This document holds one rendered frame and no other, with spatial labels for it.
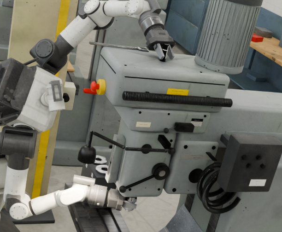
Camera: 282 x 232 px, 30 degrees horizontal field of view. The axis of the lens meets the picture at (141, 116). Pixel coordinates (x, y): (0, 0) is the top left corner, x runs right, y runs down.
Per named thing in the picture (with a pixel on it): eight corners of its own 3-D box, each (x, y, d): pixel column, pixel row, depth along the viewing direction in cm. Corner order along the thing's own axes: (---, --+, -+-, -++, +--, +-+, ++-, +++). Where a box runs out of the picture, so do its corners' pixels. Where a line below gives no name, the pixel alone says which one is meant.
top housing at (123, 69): (111, 108, 195) (119, 66, 189) (93, 81, 218) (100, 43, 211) (222, 114, 213) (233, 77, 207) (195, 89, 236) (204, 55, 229)
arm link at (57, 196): (86, 199, 227) (57, 209, 227) (88, 193, 236) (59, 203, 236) (81, 185, 226) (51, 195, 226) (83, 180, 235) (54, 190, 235)
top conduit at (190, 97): (124, 101, 192) (126, 93, 191) (120, 97, 195) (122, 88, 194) (231, 108, 209) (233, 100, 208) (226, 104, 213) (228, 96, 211)
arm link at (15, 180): (-1, 218, 226) (5, 170, 219) (3, 204, 238) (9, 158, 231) (26, 221, 227) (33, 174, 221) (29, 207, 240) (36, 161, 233)
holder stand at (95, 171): (90, 208, 274) (96, 175, 266) (78, 186, 292) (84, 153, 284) (112, 207, 279) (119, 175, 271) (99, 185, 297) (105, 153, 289)
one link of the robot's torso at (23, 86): (-40, 124, 236) (-7, 113, 208) (-14, 57, 248) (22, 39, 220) (17, 149, 252) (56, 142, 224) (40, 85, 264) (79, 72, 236)
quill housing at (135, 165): (120, 200, 218) (136, 130, 206) (107, 174, 236) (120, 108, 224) (162, 200, 226) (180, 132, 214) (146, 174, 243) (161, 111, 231)
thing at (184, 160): (166, 196, 223) (180, 141, 213) (146, 166, 244) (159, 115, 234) (206, 195, 230) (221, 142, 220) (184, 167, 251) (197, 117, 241)
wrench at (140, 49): (90, 45, 207) (90, 43, 207) (88, 42, 211) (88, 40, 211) (148, 52, 216) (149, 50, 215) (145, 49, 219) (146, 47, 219)
